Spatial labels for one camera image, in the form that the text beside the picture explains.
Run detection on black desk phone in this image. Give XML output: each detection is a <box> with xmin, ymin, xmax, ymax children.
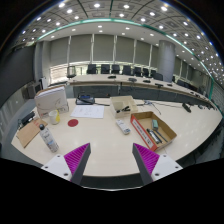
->
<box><xmin>75</xmin><ymin>93</ymin><xmax>97</xmax><ymax>106</ymax></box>

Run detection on clear plastic water bottle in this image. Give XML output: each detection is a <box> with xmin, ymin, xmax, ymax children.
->
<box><xmin>38</xmin><ymin>123</ymin><xmax>60</xmax><ymax>154</ymax></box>

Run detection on grey monitor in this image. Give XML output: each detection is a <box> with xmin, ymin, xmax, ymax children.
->
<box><xmin>26</xmin><ymin>81</ymin><xmax>43</xmax><ymax>100</ymax></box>

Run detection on round ceiling lights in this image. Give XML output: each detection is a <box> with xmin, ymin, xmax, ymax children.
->
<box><xmin>19</xmin><ymin>1</ymin><xmax>223</xmax><ymax>69</ymax></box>

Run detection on row of black office chairs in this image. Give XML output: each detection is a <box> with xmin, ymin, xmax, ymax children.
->
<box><xmin>66</xmin><ymin>63</ymin><xmax>188</xmax><ymax>88</ymax></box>

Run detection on black cable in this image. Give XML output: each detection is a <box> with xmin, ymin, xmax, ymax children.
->
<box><xmin>94</xmin><ymin>101</ymin><xmax>111</xmax><ymax>108</ymax></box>

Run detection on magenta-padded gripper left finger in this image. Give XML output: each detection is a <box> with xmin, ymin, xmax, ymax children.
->
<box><xmin>41</xmin><ymin>142</ymin><xmax>92</xmax><ymax>186</ymax></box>

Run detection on white remote control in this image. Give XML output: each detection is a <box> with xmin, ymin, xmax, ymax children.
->
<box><xmin>115</xmin><ymin>118</ymin><xmax>132</xmax><ymax>136</ymax></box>

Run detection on small open white box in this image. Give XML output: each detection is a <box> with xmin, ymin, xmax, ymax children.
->
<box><xmin>109</xmin><ymin>95</ymin><xmax>139</xmax><ymax>119</ymax></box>

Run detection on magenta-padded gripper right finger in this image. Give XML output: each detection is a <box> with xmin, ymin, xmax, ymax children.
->
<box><xmin>132</xmin><ymin>142</ymin><xmax>184</xmax><ymax>186</ymax></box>

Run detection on flat round red coaster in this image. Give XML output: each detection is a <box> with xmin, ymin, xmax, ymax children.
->
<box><xmin>67</xmin><ymin>118</ymin><xmax>80</xmax><ymax>128</ymax></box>

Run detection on brown cardboard box red label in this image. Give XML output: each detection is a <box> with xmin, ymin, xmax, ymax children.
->
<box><xmin>129</xmin><ymin>110</ymin><xmax>178</xmax><ymax>153</ymax></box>

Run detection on black clip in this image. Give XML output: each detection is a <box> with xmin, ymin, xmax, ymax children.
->
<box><xmin>115</xmin><ymin>105</ymin><xmax>132</xmax><ymax>114</ymax></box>

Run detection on white mug with yellow print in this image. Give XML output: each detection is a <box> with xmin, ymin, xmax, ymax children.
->
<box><xmin>48</xmin><ymin>109</ymin><xmax>62</xmax><ymax>126</ymax></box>

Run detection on black desk microphone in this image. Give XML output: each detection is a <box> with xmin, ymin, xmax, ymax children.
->
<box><xmin>181</xmin><ymin>102</ymin><xmax>193</xmax><ymax>114</ymax></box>

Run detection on white copy paper carton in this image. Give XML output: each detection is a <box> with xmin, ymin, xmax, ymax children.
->
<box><xmin>34</xmin><ymin>84</ymin><xmax>70</xmax><ymax>119</ymax></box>

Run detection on long curved conference desk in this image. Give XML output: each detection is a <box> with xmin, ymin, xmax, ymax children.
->
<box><xmin>49</xmin><ymin>73</ymin><xmax>214</xmax><ymax>108</ymax></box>

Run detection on black power adapter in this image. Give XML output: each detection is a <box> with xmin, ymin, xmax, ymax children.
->
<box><xmin>18</xmin><ymin>110</ymin><xmax>37</xmax><ymax>130</ymax></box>

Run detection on white printed paper sheet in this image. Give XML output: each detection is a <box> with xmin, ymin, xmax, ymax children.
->
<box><xmin>69</xmin><ymin>104</ymin><xmax>106</xmax><ymax>120</ymax></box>

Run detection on brown paper envelope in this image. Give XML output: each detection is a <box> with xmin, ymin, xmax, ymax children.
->
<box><xmin>15</xmin><ymin>118</ymin><xmax>48</xmax><ymax>149</ymax></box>

